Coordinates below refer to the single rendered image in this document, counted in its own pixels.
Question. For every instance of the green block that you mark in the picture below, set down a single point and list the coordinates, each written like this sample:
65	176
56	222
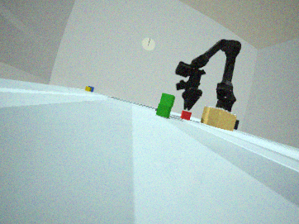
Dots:
167	99
163	110

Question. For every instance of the red block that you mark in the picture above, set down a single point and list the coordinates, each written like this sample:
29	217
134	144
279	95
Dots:
186	115

